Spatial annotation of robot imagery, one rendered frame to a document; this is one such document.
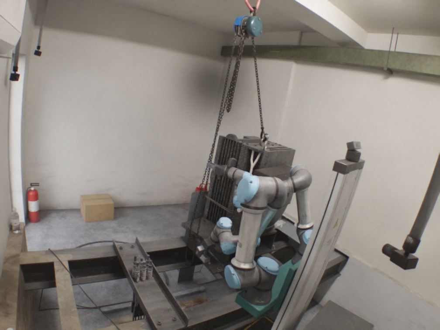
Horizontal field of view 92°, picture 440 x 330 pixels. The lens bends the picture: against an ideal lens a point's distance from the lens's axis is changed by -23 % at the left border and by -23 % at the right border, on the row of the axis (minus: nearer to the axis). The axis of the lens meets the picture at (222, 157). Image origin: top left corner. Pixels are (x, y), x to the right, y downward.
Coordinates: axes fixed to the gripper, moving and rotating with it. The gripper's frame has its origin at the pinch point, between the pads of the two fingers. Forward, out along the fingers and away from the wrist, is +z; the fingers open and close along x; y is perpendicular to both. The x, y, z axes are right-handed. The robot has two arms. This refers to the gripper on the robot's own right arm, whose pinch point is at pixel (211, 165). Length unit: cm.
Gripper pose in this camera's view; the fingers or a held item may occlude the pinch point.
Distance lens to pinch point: 182.4
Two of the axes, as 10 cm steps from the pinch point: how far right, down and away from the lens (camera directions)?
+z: -7.8, -2.7, 5.7
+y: -1.9, 9.6, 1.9
